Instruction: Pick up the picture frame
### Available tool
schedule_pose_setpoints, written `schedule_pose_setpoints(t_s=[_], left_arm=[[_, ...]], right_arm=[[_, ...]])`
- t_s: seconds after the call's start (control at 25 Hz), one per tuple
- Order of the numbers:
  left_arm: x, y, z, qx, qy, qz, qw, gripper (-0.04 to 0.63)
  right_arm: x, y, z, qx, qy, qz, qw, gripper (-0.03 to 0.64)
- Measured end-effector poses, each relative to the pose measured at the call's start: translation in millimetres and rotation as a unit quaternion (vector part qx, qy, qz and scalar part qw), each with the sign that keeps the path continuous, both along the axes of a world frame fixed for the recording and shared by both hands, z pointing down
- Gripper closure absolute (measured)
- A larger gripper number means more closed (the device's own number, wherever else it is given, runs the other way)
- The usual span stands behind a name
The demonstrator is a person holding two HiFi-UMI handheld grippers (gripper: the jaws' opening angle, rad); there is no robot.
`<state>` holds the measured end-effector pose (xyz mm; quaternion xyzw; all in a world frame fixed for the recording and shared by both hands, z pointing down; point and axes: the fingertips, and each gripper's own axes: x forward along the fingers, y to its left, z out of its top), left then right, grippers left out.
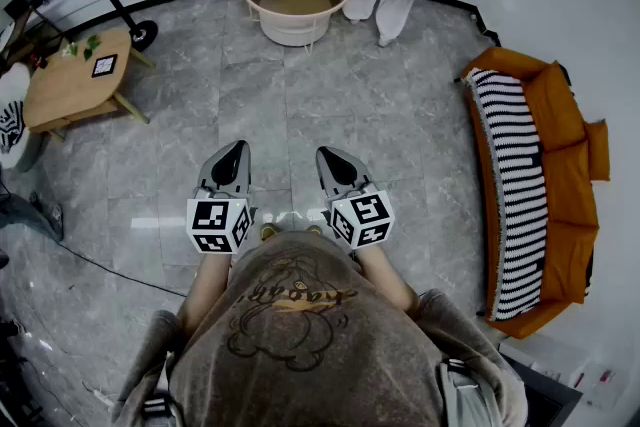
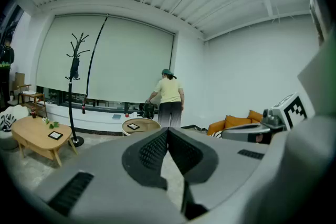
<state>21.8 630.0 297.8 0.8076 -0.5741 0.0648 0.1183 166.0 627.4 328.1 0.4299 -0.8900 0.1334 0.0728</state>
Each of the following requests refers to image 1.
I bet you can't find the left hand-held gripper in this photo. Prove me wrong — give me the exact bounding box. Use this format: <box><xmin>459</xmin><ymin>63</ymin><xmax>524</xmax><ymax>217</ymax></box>
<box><xmin>186</xmin><ymin>140</ymin><xmax>257</xmax><ymax>255</ymax></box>

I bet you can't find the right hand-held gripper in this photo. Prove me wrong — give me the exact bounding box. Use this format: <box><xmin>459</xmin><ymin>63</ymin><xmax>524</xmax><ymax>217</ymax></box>
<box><xmin>316</xmin><ymin>145</ymin><xmax>396</xmax><ymax>250</ymax></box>

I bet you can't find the person's right forearm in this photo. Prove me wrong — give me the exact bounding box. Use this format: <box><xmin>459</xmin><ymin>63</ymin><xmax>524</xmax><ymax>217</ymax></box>
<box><xmin>357</xmin><ymin>242</ymin><xmax>419</xmax><ymax>314</ymax></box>

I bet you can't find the person's left forearm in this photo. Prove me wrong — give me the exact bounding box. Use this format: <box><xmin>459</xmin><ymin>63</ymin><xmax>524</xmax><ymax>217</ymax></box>
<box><xmin>177</xmin><ymin>249</ymin><xmax>234</xmax><ymax>336</ymax></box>

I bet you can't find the black and white striped blanket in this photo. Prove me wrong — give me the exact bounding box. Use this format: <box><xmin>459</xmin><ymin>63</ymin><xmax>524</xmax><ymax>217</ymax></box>
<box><xmin>462</xmin><ymin>67</ymin><xmax>549</xmax><ymax>322</ymax></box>

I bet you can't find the wooden side table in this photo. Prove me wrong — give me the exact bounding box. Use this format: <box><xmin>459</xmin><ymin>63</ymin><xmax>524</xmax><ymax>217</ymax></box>
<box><xmin>22</xmin><ymin>27</ymin><xmax>157</xmax><ymax>141</ymax></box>

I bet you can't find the green leaf sprig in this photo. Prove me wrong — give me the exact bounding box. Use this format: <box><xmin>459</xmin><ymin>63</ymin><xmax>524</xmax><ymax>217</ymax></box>
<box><xmin>82</xmin><ymin>34</ymin><xmax>102</xmax><ymax>62</ymax></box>

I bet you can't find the person's brown printed t-shirt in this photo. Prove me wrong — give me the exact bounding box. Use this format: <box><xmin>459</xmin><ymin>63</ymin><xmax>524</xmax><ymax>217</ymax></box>
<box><xmin>112</xmin><ymin>230</ymin><xmax>529</xmax><ymax>427</ymax></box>

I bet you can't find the striped cushion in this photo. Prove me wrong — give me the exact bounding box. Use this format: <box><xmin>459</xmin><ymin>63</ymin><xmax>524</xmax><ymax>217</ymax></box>
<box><xmin>0</xmin><ymin>100</ymin><xmax>26</xmax><ymax>155</ymax></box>

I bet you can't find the orange sofa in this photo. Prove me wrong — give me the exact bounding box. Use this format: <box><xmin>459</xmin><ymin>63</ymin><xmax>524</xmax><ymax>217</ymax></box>
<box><xmin>459</xmin><ymin>45</ymin><xmax>611</xmax><ymax>340</ymax></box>

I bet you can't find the wooden shelf rack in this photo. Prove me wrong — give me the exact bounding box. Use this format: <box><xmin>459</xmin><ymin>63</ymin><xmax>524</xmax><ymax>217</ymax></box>
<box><xmin>0</xmin><ymin>4</ymin><xmax>66</xmax><ymax>71</ymax></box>

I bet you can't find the white cardboard box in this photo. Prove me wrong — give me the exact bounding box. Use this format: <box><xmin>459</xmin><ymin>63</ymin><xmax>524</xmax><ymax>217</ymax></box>
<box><xmin>499</xmin><ymin>334</ymin><xmax>626</xmax><ymax>411</ymax></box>

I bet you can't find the black case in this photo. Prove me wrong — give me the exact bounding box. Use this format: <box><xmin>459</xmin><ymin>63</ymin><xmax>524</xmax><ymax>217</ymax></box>
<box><xmin>499</xmin><ymin>354</ymin><xmax>584</xmax><ymax>427</ymax></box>

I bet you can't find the small framed marker card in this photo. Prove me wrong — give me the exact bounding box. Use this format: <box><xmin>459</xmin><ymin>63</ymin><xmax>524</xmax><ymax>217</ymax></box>
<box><xmin>91</xmin><ymin>53</ymin><xmax>119</xmax><ymax>79</ymax></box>

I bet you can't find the grey shoulder strap with buckle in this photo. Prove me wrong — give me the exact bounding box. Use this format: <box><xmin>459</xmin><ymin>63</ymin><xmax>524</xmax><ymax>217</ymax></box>
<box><xmin>142</xmin><ymin>389</ymin><xmax>176</xmax><ymax>424</ymax></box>
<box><xmin>439</xmin><ymin>358</ymin><xmax>501</xmax><ymax>427</ymax></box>

